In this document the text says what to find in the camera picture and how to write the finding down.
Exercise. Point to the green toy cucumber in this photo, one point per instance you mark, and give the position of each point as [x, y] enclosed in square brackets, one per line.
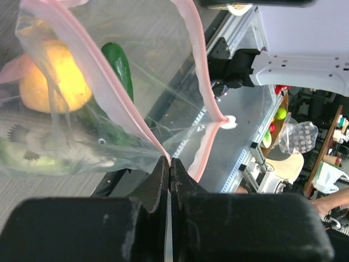
[93, 118]

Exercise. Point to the clear pink zip top bag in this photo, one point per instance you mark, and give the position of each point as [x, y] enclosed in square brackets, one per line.
[165, 45]

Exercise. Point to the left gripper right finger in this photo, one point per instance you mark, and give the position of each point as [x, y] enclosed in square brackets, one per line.
[182, 185]

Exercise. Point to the grey toy fish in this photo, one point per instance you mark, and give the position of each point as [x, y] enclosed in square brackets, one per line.
[71, 145]

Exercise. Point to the slotted cable duct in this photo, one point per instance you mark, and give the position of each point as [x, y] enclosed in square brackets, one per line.
[212, 154]

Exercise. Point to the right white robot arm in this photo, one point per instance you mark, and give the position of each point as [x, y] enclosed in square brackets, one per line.
[251, 67]

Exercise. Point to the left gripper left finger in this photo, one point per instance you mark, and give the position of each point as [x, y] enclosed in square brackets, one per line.
[150, 234]

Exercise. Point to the spare dotted plastic bag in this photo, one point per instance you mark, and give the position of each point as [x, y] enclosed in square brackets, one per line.
[299, 137]

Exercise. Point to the green toy cabbage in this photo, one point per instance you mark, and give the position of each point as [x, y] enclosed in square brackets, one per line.
[13, 165]

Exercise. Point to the orange toy fruit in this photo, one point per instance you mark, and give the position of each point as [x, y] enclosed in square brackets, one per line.
[34, 91]

